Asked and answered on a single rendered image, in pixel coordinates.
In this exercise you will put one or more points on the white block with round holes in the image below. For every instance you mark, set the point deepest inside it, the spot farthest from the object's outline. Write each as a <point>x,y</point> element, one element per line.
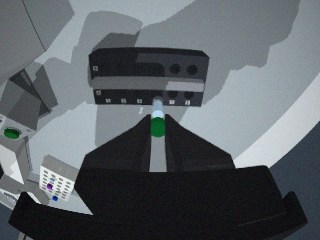
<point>12,190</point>

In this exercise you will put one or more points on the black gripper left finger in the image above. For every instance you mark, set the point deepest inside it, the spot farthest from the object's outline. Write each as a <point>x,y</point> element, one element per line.
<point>130,150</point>

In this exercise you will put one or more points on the grey bench mat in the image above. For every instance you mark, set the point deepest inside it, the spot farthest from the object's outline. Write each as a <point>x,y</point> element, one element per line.
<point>263,55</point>

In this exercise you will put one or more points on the purple-capped sample tube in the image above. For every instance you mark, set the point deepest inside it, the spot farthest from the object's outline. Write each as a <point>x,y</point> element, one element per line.
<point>50,184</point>

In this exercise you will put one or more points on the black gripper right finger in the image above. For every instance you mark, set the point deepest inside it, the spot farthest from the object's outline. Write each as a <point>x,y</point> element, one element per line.
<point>190,151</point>

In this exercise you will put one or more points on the green-capped sample tube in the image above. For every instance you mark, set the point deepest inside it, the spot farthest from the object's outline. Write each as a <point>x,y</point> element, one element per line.
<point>157,119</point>

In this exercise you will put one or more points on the dark grey block with round holes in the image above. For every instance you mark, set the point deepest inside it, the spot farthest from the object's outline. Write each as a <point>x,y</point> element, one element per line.
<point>170,72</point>

